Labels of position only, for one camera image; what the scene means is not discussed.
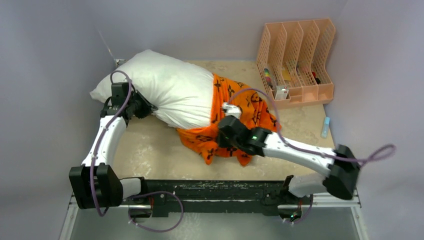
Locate orange patterned pillowcase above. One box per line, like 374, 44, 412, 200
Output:
177, 74, 281, 166

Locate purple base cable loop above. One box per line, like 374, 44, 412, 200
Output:
127, 191, 185, 233

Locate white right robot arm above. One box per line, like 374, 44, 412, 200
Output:
217, 115, 361, 204

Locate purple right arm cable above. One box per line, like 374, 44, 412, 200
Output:
227, 87, 397, 168

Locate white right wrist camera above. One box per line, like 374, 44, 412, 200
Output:
221, 102, 243, 119

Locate yellow notepad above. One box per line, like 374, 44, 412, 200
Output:
281, 67, 292, 82

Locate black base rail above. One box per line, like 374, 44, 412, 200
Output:
124, 179, 312, 218

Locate light blue glue stick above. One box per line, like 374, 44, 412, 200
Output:
320, 116, 330, 139

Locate set of coloured markers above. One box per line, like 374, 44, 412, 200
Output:
263, 68, 275, 90

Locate aluminium frame rails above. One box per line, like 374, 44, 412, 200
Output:
59, 58, 369, 240

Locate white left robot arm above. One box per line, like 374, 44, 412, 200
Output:
68, 82, 155, 216

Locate pink desk file organizer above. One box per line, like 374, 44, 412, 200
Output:
256, 18, 336, 109

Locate red black round object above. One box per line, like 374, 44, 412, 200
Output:
311, 71, 321, 85

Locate white pillow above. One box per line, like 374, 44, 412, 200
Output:
90, 49, 214, 130

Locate small white red box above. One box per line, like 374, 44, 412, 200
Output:
273, 85, 289, 101

